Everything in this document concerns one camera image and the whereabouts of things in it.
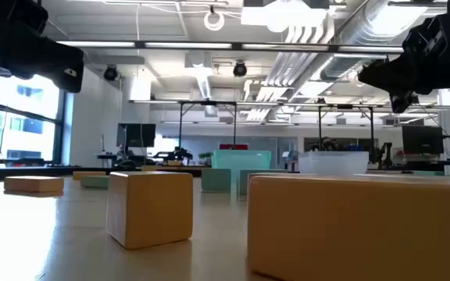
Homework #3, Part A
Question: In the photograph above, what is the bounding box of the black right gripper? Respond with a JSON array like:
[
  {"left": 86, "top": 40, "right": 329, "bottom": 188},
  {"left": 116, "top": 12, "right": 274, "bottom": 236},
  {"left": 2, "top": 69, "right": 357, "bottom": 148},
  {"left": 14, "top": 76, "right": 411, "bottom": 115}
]
[{"left": 357, "top": 37, "right": 450, "bottom": 115}]

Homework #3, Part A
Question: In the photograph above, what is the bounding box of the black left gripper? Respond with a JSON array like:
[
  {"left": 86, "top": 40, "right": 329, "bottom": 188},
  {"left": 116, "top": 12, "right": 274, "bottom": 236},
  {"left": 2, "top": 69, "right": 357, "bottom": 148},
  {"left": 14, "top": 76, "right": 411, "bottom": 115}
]
[{"left": 0, "top": 37, "right": 84, "bottom": 94}]

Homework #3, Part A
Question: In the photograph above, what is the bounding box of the orange rectangular wooden block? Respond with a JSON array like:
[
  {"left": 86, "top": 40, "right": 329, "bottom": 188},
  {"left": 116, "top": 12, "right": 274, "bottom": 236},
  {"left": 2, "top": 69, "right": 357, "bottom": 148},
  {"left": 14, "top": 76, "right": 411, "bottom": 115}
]
[
  {"left": 247, "top": 173, "right": 450, "bottom": 281},
  {"left": 3, "top": 176, "right": 66, "bottom": 194},
  {"left": 72, "top": 170, "right": 107, "bottom": 181}
]

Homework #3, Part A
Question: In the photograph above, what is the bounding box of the teal wooden triangle block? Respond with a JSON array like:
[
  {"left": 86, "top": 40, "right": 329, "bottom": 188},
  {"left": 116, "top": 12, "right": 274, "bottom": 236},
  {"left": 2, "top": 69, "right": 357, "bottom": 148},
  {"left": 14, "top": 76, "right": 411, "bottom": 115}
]
[{"left": 201, "top": 168, "right": 233, "bottom": 193}]

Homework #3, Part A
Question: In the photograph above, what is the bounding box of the long LED light bar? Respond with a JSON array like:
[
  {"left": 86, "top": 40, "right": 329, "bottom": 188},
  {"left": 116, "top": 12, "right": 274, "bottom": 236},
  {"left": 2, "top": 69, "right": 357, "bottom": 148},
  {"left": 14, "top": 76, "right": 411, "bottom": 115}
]
[{"left": 55, "top": 38, "right": 405, "bottom": 55}]

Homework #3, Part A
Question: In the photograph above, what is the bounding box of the large glass window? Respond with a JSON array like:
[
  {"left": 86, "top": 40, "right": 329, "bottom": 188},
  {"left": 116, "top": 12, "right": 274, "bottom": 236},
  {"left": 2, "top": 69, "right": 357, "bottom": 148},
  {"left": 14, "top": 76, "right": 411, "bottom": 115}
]
[{"left": 0, "top": 72, "right": 66, "bottom": 165}]

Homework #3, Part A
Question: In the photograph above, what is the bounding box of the black computer monitor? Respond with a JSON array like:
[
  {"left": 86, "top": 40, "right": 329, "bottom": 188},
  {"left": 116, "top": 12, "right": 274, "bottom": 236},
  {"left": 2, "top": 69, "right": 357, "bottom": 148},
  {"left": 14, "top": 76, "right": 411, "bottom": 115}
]
[
  {"left": 116, "top": 123, "right": 157, "bottom": 149},
  {"left": 401, "top": 124, "right": 445, "bottom": 155}
]

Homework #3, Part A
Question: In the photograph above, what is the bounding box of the dark office desk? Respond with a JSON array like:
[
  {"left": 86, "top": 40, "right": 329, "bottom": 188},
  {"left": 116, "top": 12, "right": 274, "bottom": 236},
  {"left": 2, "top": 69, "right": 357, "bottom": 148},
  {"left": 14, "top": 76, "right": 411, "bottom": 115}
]
[{"left": 95, "top": 152, "right": 155, "bottom": 169}]

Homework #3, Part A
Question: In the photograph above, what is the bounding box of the clear plastic bin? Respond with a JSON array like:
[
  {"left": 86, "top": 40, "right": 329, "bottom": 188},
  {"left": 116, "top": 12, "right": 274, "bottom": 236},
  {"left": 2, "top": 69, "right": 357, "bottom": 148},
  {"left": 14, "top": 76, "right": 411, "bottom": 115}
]
[{"left": 298, "top": 151, "right": 370, "bottom": 176}]

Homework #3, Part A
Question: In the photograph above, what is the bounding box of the green translucent plastic bin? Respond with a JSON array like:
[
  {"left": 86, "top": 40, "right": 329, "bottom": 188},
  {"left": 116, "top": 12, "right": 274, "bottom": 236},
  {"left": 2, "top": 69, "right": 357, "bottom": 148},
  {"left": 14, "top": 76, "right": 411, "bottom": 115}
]
[{"left": 211, "top": 150, "right": 273, "bottom": 184}]

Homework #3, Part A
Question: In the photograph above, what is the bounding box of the black ceiling camera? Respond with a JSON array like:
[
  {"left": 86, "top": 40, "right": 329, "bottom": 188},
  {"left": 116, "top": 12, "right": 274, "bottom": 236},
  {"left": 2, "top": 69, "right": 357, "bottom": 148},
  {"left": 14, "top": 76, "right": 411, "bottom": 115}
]
[
  {"left": 103, "top": 65, "right": 119, "bottom": 82},
  {"left": 232, "top": 61, "right": 248, "bottom": 78}
]

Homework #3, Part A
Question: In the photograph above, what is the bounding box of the black metal gantry frame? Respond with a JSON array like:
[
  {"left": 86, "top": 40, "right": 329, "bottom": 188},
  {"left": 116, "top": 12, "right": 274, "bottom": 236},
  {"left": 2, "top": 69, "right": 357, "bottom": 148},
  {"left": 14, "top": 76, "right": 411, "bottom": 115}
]
[
  {"left": 317, "top": 103, "right": 375, "bottom": 163},
  {"left": 178, "top": 100, "right": 238, "bottom": 151}
]

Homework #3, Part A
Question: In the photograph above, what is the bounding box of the silver ventilation duct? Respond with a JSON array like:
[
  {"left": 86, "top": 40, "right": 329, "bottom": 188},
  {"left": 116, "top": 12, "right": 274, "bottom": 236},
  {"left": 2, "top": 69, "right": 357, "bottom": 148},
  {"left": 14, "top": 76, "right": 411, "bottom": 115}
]
[{"left": 318, "top": 0, "right": 431, "bottom": 81}]

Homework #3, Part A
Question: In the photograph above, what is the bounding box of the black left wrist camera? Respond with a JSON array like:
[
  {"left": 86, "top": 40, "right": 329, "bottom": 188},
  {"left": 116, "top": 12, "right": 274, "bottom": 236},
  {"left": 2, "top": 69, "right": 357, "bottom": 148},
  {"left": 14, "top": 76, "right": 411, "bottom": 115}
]
[{"left": 0, "top": 0, "right": 49, "bottom": 38}]

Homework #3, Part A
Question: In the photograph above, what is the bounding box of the black aluminium table frame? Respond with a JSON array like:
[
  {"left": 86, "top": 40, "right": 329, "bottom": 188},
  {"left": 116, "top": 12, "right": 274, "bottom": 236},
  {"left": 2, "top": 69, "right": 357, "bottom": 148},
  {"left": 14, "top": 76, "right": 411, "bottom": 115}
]
[{"left": 0, "top": 165, "right": 213, "bottom": 187}]

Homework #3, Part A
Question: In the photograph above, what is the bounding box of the white coiled cable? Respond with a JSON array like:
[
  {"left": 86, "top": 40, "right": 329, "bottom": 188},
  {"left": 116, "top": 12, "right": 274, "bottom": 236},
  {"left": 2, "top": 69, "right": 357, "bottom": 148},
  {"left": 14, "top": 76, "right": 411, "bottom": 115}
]
[{"left": 203, "top": 9, "right": 226, "bottom": 32}]

